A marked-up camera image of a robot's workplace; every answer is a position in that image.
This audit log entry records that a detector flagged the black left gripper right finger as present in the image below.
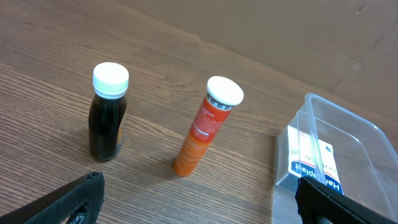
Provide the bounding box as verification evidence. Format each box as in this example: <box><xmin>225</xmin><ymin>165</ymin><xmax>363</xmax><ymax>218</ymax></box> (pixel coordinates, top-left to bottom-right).
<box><xmin>295</xmin><ymin>177</ymin><xmax>397</xmax><ymax>224</ymax></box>

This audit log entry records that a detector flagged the white blue Hansaplast box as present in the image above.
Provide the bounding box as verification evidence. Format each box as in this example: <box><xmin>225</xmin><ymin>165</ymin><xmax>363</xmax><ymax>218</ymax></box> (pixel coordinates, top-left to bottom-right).
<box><xmin>287</xmin><ymin>126</ymin><xmax>343</xmax><ymax>194</ymax></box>

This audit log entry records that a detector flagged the clear plastic container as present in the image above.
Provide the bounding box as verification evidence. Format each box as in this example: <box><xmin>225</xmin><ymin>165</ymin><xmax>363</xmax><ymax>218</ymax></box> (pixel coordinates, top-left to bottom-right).
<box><xmin>272</xmin><ymin>93</ymin><xmax>397</xmax><ymax>223</ymax></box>

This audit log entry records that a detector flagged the orange tablet tube white cap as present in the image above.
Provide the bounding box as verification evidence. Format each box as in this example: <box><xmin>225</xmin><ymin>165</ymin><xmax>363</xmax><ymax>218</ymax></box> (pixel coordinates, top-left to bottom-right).
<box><xmin>173</xmin><ymin>76</ymin><xmax>244</xmax><ymax>177</ymax></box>

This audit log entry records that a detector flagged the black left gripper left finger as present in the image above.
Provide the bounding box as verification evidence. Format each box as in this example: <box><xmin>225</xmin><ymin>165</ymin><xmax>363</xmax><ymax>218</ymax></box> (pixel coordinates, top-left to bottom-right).
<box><xmin>1</xmin><ymin>172</ymin><xmax>104</xmax><ymax>224</ymax></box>

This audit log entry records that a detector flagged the dark bottle white cap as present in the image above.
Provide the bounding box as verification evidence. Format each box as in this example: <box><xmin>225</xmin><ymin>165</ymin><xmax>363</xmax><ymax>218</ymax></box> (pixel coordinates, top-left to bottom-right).
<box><xmin>88</xmin><ymin>62</ymin><xmax>129</xmax><ymax>162</ymax></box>

